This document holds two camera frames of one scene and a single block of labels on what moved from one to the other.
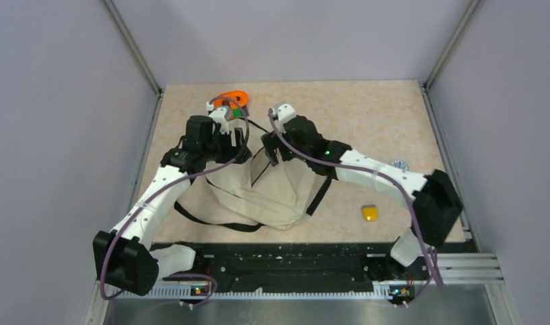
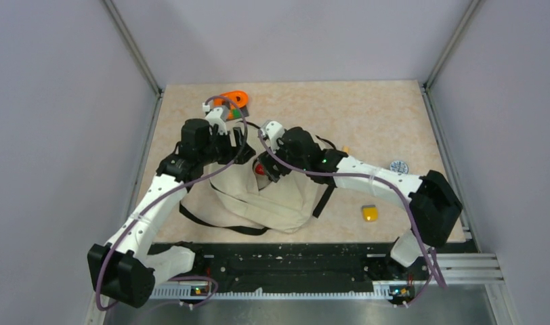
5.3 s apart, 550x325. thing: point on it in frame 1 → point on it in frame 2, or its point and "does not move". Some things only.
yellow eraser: [370, 212] does not move
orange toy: [235, 103] does not move
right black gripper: [271, 142] → [269, 161]
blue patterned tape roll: [400, 164] does not move
